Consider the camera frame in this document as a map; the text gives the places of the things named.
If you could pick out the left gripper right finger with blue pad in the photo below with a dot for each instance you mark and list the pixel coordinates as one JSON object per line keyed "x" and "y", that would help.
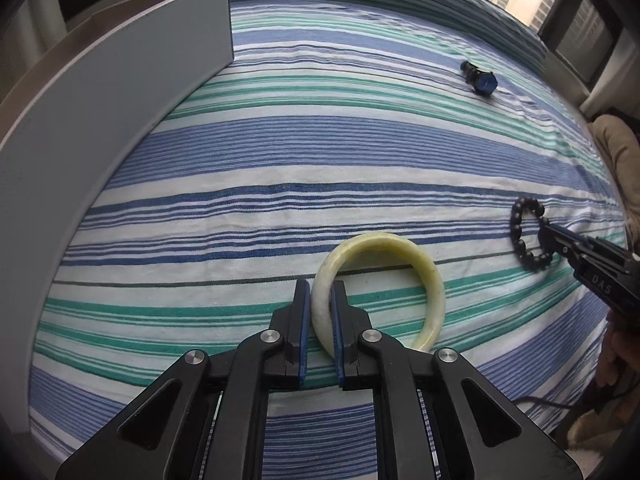
{"x": 366, "y": 358}

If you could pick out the right white fleece sleeve forearm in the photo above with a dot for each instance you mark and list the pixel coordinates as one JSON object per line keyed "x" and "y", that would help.
{"x": 593, "y": 434}

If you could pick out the white curtain right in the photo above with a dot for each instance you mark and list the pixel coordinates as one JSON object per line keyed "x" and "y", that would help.
{"x": 618, "y": 85}

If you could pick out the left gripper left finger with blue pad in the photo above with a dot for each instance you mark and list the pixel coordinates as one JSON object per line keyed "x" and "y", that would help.
{"x": 274, "y": 359}

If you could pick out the striped blue green bedsheet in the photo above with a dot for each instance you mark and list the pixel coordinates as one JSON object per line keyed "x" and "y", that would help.
{"x": 424, "y": 118}

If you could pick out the person's right hand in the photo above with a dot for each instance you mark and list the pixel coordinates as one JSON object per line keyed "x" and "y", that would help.
{"x": 619, "y": 346}

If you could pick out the white cardboard box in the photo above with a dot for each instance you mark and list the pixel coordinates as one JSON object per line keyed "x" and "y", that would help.
{"x": 65, "y": 128}

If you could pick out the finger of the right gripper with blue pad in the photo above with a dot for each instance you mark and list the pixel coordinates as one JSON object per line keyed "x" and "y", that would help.
{"x": 556, "y": 239}

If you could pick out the beige cushion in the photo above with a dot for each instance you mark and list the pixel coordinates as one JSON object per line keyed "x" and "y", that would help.
{"x": 619, "y": 148}

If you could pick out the pale green jade bangle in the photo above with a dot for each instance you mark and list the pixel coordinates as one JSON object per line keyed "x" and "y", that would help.
{"x": 432, "y": 288}

